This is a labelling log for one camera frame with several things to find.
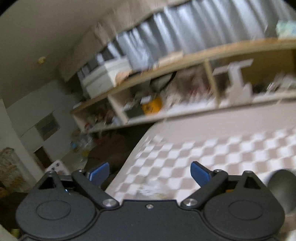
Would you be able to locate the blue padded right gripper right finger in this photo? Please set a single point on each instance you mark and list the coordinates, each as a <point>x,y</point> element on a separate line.
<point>210,182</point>

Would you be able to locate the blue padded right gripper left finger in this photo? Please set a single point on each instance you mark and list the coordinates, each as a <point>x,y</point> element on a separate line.
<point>89,182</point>

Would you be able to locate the clear stemmed glass cup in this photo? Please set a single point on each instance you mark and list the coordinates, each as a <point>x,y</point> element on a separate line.
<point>154,190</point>

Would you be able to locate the small steel cup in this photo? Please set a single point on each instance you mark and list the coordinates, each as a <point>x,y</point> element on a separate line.
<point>282,185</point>

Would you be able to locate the checkered table cloth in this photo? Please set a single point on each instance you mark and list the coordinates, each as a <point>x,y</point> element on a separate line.
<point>155,157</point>

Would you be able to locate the dark green box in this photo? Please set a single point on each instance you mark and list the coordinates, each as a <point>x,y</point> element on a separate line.
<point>134,111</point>

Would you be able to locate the white wooden stand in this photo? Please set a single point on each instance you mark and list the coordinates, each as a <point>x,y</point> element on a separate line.
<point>238,92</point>

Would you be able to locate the yellow box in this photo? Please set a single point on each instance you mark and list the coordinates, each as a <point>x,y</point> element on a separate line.
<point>152,106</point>

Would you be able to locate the white storage box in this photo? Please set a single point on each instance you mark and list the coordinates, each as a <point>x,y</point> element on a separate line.
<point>102,78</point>

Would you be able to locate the wooden shelf unit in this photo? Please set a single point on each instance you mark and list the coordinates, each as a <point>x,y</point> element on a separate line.
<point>187,85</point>

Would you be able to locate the ceiling smoke detector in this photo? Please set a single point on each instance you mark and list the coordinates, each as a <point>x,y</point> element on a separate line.
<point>41,60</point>

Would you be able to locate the beige printed curtain valance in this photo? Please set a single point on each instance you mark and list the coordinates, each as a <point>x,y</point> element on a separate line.
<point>123,17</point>

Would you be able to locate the silver grey curtain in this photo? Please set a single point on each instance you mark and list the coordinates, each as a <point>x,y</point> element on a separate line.
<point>193,27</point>

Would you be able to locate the tissue pack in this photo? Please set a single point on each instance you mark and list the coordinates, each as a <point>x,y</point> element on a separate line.
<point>286,29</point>

